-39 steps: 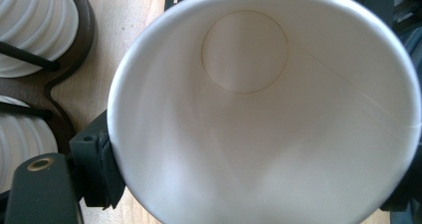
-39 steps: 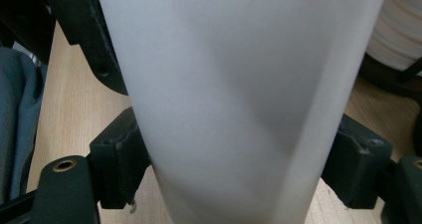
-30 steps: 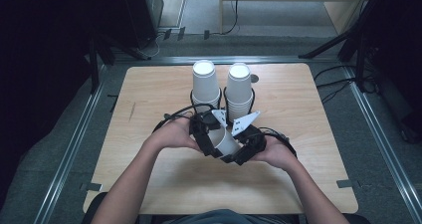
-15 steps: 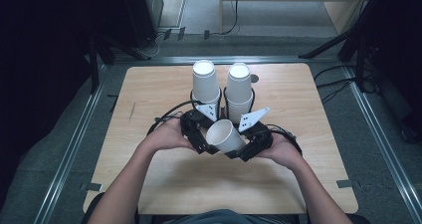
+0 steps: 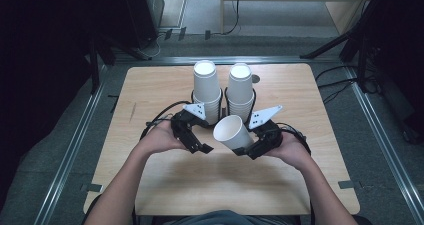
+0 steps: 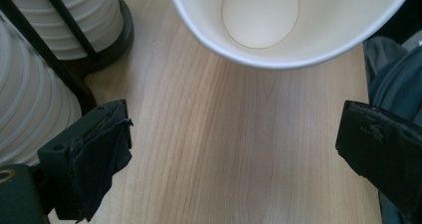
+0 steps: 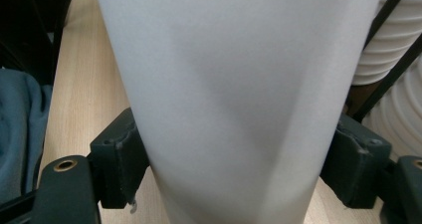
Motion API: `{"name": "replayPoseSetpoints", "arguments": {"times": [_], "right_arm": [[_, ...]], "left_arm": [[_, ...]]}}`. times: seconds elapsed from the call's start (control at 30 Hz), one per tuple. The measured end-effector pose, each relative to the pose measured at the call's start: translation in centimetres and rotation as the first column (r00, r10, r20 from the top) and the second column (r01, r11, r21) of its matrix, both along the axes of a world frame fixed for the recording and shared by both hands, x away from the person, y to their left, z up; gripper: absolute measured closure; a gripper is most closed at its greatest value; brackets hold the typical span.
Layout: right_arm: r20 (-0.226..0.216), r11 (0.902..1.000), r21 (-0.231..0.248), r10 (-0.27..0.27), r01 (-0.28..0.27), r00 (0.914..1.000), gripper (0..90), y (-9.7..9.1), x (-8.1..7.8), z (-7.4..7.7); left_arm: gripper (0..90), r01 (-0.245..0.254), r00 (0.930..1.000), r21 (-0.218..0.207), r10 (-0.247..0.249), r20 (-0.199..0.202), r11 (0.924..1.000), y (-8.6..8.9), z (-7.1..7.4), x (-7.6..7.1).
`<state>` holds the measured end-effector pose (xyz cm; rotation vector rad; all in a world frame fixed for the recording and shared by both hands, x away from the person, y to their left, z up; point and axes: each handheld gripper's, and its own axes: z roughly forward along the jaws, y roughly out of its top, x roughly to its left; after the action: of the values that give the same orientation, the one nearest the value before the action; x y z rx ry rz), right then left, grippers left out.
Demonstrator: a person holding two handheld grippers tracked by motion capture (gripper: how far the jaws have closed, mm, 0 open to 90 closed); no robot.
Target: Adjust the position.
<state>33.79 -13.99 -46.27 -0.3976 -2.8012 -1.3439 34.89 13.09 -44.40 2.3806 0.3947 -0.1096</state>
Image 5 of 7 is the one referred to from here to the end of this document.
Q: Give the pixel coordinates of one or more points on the black cup holder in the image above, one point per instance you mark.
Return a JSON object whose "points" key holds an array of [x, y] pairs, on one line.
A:
{"points": [[223, 111]]}

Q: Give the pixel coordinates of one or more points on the aluminium floor rail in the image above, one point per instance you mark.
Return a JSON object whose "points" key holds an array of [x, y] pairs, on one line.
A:
{"points": [[71, 151], [166, 60], [383, 138]]}

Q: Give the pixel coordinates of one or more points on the person's right hand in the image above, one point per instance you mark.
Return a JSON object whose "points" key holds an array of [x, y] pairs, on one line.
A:
{"points": [[293, 148]]}

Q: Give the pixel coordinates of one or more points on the single white paper cup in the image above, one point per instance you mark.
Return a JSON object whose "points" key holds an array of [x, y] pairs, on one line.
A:
{"points": [[230, 131]]}

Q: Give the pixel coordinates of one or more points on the grey tape strip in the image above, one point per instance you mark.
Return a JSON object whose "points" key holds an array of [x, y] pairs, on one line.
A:
{"points": [[92, 187], [347, 184]]}

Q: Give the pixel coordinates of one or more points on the person's grey clothing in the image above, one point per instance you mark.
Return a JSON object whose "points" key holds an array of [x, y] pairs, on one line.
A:
{"points": [[226, 218]]}

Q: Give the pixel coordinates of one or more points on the person's left hand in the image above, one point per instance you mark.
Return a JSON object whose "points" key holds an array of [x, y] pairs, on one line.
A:
{"points": [[160, 138]]}

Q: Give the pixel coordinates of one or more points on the black cabinet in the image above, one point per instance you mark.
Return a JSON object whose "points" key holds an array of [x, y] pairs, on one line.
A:
{"points": [[140, 11]]}

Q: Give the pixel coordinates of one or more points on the stack of white paper cups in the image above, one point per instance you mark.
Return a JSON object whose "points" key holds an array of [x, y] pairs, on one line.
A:
{"points": [[240, 88], [206, 85]]}

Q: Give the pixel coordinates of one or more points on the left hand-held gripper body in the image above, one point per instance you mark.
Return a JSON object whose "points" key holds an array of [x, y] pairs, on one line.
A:
{"points": [[181, 123]]}

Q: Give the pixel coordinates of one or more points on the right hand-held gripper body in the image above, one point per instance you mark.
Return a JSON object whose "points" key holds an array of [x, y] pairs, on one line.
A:
{"points": [[271, 133]]}

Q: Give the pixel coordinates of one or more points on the black tripod stand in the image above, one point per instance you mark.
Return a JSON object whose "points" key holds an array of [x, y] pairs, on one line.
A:
{"points": [[353, 35], [95, 61]]}

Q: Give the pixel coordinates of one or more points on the dark curtain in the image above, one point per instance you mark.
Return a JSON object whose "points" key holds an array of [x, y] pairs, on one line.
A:
{"points": [[403, 51], [40, 68]]}

